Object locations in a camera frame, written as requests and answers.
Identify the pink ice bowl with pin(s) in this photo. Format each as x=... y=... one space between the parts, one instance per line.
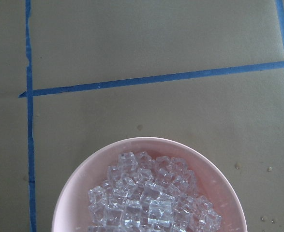
x=71 y=212

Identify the clear ice cubes pile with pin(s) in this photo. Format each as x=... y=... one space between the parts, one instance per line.
x=142 y=194

